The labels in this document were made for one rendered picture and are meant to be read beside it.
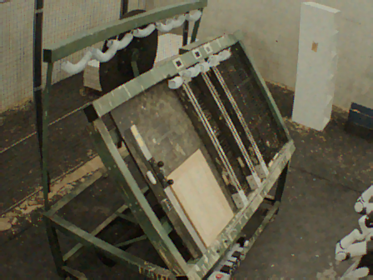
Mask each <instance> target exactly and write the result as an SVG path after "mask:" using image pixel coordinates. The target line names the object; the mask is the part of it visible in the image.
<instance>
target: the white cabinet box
mask: <svg viewBox="0 0 373 280"><path fill-rule="evenodd" d="M300 22H301V24H300V36H299V38H300V40H299V50H298V51H299V52H298V63H297V67H298V68H297V75H296V89H295V91H296V92H295V96H294V99H295V100H294V105H293V112H292V121H293V122H296V123H299V124H301V125H306V126H308V127H310V128H314V129H315V130H318V131H322V129H323V128H324V127H325V126H326V124H327V123H328V122H329V121H330V119H331V109H332V103H333V98H334V96H333V95H334V90H335V84H336V83H335V81H336V69H337V61H338V59H337V58H338V52H339V41H340V40H339V39H340V27H341V26H340V25H341V11H340V10H337V9H335V8H332V7H328V6H324V5H321V4H319V3H315V2H303V3H301V20H300Z"/></svg>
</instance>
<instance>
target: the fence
mask: <svg viewBox="0 0 373 280"><path fill-rule="evenodd" d="M132 128H135V129H136V127H135V125H133V126H131V127H129V128H128V129H126V132H127V133H128V135H129V137H130V139H131V140H132V142H133V146H134V148H135V149H136V150H137V152H138V154H139V156H140V157H141V159H142V161H143V163H144V164H145V165H146V167H147V171H150V172H151V173H152V176H153V177H154V179H155V180H156V183H155V184H156V185H157V188H158V190H159V191H160V192H161V194H162V196H163V198H164V199H168V200H169V202H170V204H171V205H172V208H171V209H170V210H171V212H172V213H173V215H174V217H175V218H176V219H177V221H178V222H179V224H180V225H181V227H182V231H184V233H185V234H186V236H187V237H188V238H189V240H190V243H191V244H192V246H193V247H194V248H195V249H196V252H197V254H198V255H202V254H204V253H205V252H206V249H205V248H204V245H203V243H202V242H201V241H200V239H199V237H198V235H197V234H196V232H195V231H194V229H193V228H192V226H191V223H190V222H189V221H188V219H187V217H186V215H185V214H184V213H183V211H182V209H181V207H180V205H179V203H178V201H177V200H176V199H175V197H174V195H173V193H172V192H171V190H170V188H169V187H167V188H165V189H164V188H163V186H162V184H161V182H160V181H159V180H158V178H157V175H156V174H155V173H154V171H153V169H152V167H151V166H150V164H149V162H148V160H149V159H150V158H152V155H151V154H150V153H149V151H148V149H147V147H146V145H145V144H144V143H143V146H142V147H141V145H140V143H139V142H138V140H137V139H138V138H141V140H142V141H143V139H142V137H141V135H140V133H139V132H138V131H137V129H136V131H137V133H138V134H137V135H136V136H135V134H134V132H133V131H132Z"/></svg>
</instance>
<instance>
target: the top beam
mask: <svg viewBox="0 0 373 280"><path fill-rule="evenodd" d="M244 38H245V37H244V36H243V34H242V32H241V30H237V31H235V32H233V33H229V34H228V35H226V36H224V37H220V38H218V39H216V40H214V41H211V42H209V43H206V44H204V45H202V46H199V47H197V48H196V49H199V51H200V54H201V56H202V57H203V56H204V55H206V51H205V50H204V48H203V46H206V45H207V44H209V46H210V47H211V50H212V51H213V52H214V51H216V49H218V48H221V47H222V46H226V45H227V44H229V43H231V42H235V43H236V42H237V41H241V40H242V39H244ZM193 50H195V49H192V50H191V51H193ZM191 51H190V52H185V53H183V54H182V55H181V56H179V57H175V58H173V59H172V60H174V59H176V58H180V59H181V60H182V63H183V65H184V66H185V65H187V64H188V63H191V62H193V61H195V60H196V59H195V58H194V57H193V55H192V53H191ZM172 60H170V61H168V62H165V63H163V64H161V65H160V66H158V67H155V68H153V69H152V70H150V71H149V72H145V73H143V74H141V75H140V76H138V77H135V78H133V79H132V80H131V81H130V82H127V83H125V84H124V85H122V86H120V87H118V88H117V89H115V90H113V91H111V92H108V93H107V94H105V95H103V96H101V97H100V98H98V99H97V100H96V101H94V102H92V103H90V104H89V105H87V106H86V107H85V108H84V109H83V111H84V112H85V115H86V116H87V120H88V121H89V122H90V123H92V122H93V121H95V120H97V119H98V118H100V117H102V116H104V115H106V113H109V112H110V111H111V110H112V109H114V108H116V107H117V106H119V105H121V104H123V103H124V102H125V101H127V100H128V99H130V98H133V97H135V96H136V95H138V94H139V93H142V92H143V91H144V90H146V89H148V88H149V87H151V86H153V85H154V84H155V83H158V82H160V81H162V80H164V79H166V78H167V77H168V73H172V72H174V71H176V70H177V69H176V68H175V67H174V65H173V63H172Z"/></svg>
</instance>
